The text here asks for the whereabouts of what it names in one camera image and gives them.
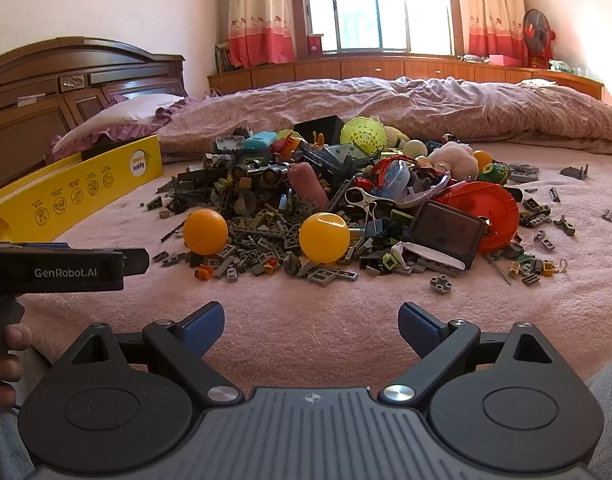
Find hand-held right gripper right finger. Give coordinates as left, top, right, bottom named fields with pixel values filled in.
left=378, top=302, right=567, bottom=406

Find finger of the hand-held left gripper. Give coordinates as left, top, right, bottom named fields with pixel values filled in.
left=122, top=248, right=150, bottom=277

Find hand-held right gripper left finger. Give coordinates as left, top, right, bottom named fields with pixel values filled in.
left=60, top=301, right=245, bottom=407

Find large orange ball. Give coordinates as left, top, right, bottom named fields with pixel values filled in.
left=183, top=209, right=229, bottom=256
left=299, top=212, right=351, bottom=264

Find yellow cardboard box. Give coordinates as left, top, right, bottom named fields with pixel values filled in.
left=0, top=135, right=164, bottom=244

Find pink cylinder toy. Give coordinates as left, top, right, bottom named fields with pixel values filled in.
left=288, top=161, right=329, bottom=211

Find person's left hand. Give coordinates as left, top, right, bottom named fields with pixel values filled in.
left=0, top=324, right=32, bottom=408

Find pink fleece blanket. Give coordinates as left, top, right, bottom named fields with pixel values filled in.
left=16, top=141, right=612, bottom=396

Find pile of toy building bricks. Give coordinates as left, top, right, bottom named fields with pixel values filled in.
left=146, top=115, right=612, bottom=295

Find red plastic disc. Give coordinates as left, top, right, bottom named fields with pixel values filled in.
left=433, top=181, right=521, bottom=254

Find white plastic clip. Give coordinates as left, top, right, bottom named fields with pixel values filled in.
left=344, top=187, right=383, bottom=212

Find purple frilled pillow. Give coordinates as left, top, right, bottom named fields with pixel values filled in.
left=46, top=95, right=187, bottom=163

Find dark wooden headboard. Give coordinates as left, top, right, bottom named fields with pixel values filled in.
left=0, top=36, right=189, bottom=196

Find pink plush toy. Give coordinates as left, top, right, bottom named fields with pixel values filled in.
left=428, top=141, right=480, bottom=182

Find green printed ball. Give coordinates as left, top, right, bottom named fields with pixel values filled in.
left=478, top=162, right=510, bottom=185

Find teal plastic toy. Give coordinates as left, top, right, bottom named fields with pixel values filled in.
left=244, top=131, right=277, bottom=151

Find yellow mesh ball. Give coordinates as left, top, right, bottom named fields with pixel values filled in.
left=341, top=116, right=388, bottom=156

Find row of books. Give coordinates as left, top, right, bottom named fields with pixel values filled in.
left=215, top=42, right=235, bottom=73

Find black box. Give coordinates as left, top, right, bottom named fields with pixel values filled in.
left=294, top=115, right=345, bottom=144

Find pink patterned quilt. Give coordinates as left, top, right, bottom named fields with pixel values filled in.
left=158, top=76, right=612, bottom=162

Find floral curtain with red hem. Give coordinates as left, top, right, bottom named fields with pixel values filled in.
left=466, top=0, right=529, bottom=59
left=228, top=0, right=297, bottom=68

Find wooden window cabinet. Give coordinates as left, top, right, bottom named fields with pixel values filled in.
left=208, top=54, right=604, bottom=101

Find red standing fan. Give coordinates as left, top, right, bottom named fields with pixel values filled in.
left=522, top=8, right=558, bottom=69

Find window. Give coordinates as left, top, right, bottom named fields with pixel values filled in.
left=288, top=0, right=469, bottom=56

